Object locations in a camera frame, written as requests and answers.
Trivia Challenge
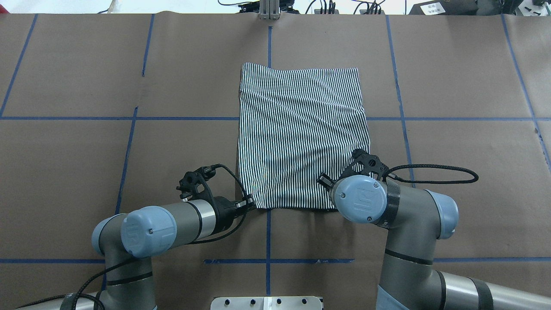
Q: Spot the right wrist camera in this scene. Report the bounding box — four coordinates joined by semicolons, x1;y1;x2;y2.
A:
339;149;390;180

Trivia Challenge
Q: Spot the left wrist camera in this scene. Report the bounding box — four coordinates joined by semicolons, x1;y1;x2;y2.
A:
176;165;215;204

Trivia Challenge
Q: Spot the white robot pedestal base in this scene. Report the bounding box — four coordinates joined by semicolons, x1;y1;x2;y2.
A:
210;296;324;310

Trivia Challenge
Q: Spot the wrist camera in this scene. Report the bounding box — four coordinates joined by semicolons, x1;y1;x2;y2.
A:
176;165;215;204
339;149;390;180

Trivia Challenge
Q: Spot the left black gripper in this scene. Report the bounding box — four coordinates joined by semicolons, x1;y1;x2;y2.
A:
213;195;255;233

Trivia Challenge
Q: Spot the black box with label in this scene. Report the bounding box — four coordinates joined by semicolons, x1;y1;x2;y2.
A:
408;0;478;16

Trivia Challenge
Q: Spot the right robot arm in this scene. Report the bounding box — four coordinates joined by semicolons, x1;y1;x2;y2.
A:
317;174;551;310

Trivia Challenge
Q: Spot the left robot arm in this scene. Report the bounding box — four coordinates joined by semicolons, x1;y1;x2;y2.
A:
20;197;256;310

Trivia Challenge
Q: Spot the navy white striped polo shirt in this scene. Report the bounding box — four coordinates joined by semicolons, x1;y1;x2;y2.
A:
238;62;370;210

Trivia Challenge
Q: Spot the aluminium frame post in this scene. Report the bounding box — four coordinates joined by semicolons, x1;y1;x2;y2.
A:
258;0;281;20

